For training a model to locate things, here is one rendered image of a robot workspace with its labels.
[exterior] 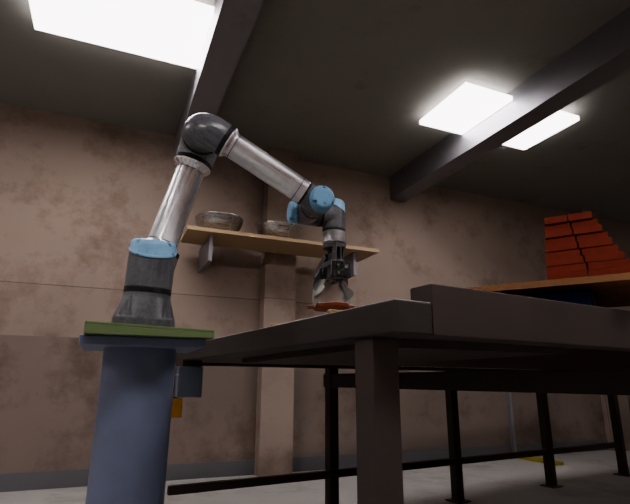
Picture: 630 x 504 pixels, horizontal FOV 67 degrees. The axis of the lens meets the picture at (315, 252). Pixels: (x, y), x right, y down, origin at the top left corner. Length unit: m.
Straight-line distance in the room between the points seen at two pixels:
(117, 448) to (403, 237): 4.54
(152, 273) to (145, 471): 0.45
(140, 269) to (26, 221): 3.33
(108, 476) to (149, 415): 0.14
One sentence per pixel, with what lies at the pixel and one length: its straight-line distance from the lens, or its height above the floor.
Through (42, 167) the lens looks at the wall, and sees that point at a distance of 4.69.
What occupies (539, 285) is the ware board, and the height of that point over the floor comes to 1.03.
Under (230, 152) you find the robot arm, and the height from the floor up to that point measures 1.40.
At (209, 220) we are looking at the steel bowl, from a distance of 4.06.
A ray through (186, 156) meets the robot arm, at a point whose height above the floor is 1.41.
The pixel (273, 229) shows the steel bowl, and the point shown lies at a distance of 4.18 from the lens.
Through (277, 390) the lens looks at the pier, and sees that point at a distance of 4.40.
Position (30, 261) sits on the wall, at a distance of 4.46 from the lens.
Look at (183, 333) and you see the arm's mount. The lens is 1.13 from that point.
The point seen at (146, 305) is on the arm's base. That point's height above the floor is 0.95.
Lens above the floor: 0.78
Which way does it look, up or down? 15 degrees up
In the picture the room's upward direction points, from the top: straight up
